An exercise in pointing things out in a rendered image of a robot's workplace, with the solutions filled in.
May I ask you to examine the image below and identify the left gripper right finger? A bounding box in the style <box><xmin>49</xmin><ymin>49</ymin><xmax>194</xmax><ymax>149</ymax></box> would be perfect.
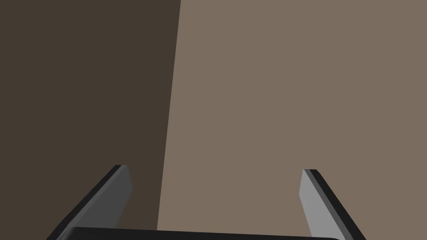
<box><xmin>298</xmin><ymin>168</ymin><xmax>367</xmax><ymax>240</ymax></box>

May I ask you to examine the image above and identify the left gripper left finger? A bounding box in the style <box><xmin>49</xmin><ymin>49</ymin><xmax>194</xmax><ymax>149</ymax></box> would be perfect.
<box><xmin>46</xmin><ymin>164</ymin><xmax>133</xmax><ymax>240</ymax></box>

